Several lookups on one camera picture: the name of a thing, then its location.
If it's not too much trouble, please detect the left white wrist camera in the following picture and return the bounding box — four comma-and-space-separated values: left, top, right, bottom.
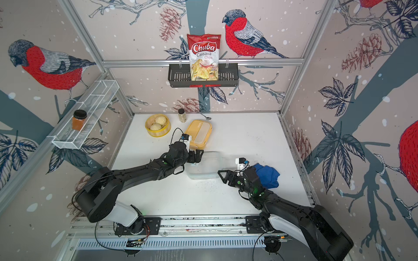
180, 133, 192, 151

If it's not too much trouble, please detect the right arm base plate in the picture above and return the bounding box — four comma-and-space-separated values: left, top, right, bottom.
244, 215, 284, 234

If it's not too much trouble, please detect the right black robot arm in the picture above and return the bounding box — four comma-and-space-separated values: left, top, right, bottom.
218, 167, 354, 261

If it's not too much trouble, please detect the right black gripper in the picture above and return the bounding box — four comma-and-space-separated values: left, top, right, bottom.
217, 171, 254, 197

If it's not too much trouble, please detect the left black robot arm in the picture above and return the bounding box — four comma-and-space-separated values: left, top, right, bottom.
75, 141, 204, 234

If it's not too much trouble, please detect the black wall basket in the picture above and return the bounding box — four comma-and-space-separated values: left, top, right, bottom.
168, 63, 239, 88

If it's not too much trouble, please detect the aluminium mounting rail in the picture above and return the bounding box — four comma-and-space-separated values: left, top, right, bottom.
66, 212, 340, 239

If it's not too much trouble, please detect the right white bun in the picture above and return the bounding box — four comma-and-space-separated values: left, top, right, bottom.
155, 115, 167, 126

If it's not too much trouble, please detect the red cassava chips bag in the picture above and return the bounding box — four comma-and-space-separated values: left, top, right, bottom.
187, 34, 221, 81

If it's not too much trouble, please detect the white bun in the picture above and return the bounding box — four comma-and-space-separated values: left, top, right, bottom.
149, 123, 163, 131
155, 115, 167, 126

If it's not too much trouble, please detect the left white bun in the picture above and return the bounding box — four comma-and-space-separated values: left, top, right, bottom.
149, 123, 163, 131

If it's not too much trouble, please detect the clear plastic lunch box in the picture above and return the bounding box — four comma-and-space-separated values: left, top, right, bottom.
185, 151, 223, 179

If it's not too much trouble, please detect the white wire shelf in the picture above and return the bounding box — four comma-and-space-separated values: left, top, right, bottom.
52, 79, 119, 150

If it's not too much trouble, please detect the small spice jar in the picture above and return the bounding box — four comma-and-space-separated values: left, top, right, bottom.
177, 108, 187, 123

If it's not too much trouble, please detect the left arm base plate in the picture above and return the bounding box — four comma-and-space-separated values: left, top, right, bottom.
114, 217, 162, 237

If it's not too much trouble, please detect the yellow bamboo steamer basket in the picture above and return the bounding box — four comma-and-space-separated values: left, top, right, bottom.
145, 114, 172, 138

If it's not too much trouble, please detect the yellow lunch box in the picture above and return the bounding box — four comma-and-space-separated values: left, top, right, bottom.
186, 120, 212, 150

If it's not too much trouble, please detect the orange jar black lid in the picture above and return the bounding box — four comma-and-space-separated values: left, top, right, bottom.
71, 109, 87, 131

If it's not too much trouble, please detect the blue cleaning cloth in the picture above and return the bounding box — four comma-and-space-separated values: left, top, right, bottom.
253, 164, 280, 189

